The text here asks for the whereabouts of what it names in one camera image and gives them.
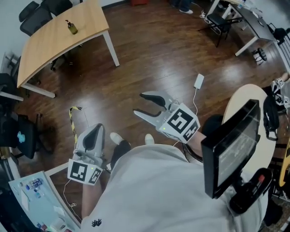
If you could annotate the black chair with blue tag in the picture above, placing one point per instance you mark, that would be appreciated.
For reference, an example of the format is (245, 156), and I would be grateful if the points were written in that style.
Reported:
(25, 136)

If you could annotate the person's black trousers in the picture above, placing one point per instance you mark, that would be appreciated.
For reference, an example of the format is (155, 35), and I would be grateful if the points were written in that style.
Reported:
(121, 150)

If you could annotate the black framed monitor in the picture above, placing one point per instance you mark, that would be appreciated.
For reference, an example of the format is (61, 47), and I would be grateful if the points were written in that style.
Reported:
(228, 154)

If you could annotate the person's white shoe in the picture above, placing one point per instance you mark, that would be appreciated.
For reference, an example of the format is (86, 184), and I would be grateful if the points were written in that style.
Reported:
(149, 138)
(116, 137)

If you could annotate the clear plastic water bottle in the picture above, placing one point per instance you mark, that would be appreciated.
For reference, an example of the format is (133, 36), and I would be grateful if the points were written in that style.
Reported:
(34, 183)

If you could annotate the person's white right shoe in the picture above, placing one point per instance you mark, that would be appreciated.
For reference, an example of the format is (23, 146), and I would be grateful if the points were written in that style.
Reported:
(149, 138)

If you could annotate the yellow board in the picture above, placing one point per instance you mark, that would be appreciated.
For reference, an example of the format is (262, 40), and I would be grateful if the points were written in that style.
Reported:
(285, 165)

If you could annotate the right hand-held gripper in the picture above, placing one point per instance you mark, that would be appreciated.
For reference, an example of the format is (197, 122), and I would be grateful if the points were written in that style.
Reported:
(180, 122)

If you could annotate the person's left forearm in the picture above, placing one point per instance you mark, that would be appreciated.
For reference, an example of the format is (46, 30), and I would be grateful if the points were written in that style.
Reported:
(90, 201)

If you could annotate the wooden table with white legs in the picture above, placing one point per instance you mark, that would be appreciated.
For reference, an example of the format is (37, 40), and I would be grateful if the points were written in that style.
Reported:
(56, 45)

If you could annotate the white paper sheet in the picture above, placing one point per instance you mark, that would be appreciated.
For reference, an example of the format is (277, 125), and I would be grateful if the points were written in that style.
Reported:
(25, 200)

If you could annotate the person's right forearm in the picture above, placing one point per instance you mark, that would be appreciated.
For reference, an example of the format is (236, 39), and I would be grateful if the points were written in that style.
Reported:
(198, 143)

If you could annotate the person's white left shoe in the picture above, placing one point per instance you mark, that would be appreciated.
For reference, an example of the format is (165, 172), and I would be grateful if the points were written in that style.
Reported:
(116, 137)

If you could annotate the crumpled white tissue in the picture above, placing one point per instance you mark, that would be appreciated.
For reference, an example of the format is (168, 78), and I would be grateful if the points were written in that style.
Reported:
(59, 210)

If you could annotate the black folding chair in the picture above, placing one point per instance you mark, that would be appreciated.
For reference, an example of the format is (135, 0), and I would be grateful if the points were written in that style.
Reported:
(218, 21)

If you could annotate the round beige table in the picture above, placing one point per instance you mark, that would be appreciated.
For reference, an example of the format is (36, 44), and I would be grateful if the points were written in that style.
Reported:
(245, 95)

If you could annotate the white power adapter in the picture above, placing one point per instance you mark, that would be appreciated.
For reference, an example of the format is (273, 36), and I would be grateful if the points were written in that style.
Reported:
(199, 81)

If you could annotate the brown pump bottle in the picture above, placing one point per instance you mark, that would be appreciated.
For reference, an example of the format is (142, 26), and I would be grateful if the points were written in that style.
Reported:
(73, 28)

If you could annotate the red box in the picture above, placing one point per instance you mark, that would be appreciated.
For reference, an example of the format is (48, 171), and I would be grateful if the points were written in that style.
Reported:
(139, 2)

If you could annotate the person's grey shirt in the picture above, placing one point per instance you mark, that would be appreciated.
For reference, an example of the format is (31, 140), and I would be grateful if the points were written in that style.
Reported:
(154, 192)

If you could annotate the small plastic bottle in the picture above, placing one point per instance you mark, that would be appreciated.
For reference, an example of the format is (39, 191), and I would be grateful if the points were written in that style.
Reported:
(37, 195)

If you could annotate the black mesh office chair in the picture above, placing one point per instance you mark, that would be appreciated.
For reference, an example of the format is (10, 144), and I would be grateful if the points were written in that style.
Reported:
(34, 19)

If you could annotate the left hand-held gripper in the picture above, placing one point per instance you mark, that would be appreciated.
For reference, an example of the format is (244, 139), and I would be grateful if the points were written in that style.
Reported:
(78, 171)

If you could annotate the dark desk with white legs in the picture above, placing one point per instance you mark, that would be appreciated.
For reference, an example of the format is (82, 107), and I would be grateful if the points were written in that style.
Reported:
(256, 22)

